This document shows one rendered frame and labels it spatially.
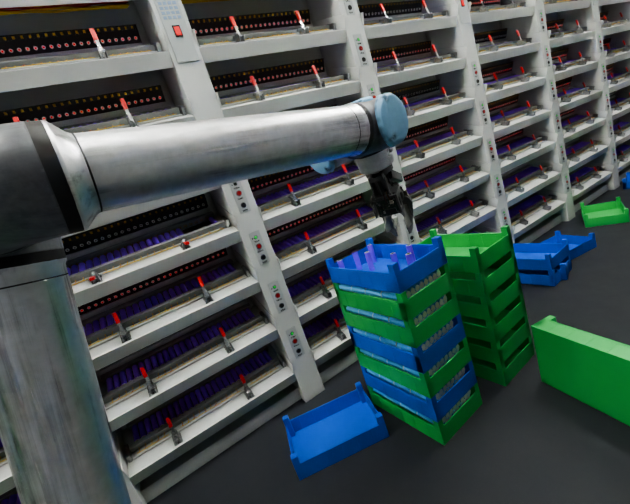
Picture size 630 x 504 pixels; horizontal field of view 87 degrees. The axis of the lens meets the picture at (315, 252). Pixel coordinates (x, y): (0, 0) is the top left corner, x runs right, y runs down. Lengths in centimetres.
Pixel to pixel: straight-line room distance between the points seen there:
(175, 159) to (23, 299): 25
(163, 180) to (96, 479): 40
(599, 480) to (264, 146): 100
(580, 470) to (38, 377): 108
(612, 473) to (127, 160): 112
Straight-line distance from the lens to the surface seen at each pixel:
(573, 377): 123
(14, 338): 54
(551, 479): 109
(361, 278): 96
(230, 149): 45
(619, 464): 113
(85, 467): 59
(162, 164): 42
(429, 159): 174
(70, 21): 152
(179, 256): 116
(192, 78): 126
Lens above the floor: 83
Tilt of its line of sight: 13 degrees down
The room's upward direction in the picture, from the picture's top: 19 degrees counter-clockwise
